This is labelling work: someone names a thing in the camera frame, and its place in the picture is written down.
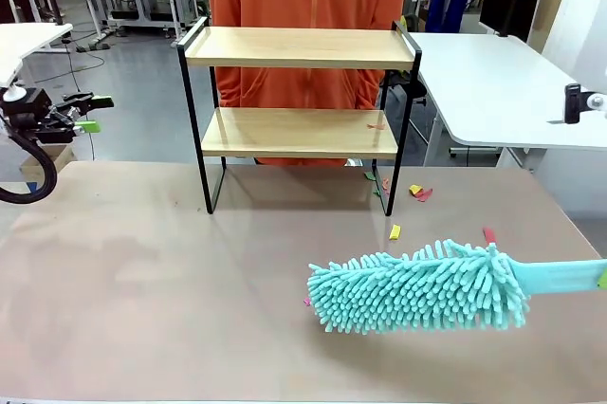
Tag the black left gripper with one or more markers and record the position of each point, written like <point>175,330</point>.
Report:
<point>28,115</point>

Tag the teal microfiber duster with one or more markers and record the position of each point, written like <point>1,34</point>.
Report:
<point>417,290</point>

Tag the brown cardboard box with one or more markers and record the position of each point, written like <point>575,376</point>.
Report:
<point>47,159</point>

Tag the small white table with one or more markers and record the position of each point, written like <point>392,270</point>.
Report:
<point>28,36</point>

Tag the yellow paper scrap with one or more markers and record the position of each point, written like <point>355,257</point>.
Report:
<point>395,232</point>
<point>416,189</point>

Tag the large white table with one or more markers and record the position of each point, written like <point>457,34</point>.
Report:
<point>498,91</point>

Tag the orange paper scrap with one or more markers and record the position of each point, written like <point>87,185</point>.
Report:
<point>384,183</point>

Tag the black office chair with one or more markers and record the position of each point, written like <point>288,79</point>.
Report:
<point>415,88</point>

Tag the salmon paper scrap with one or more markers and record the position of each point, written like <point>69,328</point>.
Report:
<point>376,126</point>

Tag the black monitor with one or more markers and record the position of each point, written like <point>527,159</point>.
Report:
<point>495,1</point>

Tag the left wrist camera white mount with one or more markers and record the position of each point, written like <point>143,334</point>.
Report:
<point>12,92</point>

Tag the two-tier wooden shelf black frame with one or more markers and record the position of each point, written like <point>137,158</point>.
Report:
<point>284,54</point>

